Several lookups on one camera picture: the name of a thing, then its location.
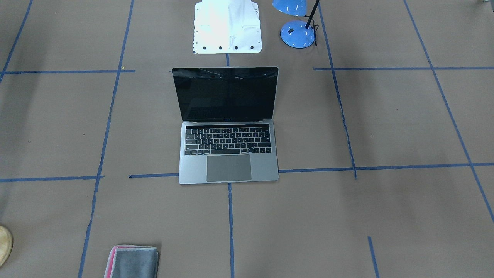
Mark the grey laptop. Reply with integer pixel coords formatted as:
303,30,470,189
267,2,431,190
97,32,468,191
171,66,279,185

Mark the blue desk lamp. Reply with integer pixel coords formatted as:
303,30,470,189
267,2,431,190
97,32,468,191
272,0,320,49

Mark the grey and pink folded cloth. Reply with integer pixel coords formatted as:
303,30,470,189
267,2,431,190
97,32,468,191
104,244,159,278

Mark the round wooden stand base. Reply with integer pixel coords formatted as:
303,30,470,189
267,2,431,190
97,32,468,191
0,225,14,267

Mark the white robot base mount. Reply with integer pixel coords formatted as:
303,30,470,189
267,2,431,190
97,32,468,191
193,0,262,54

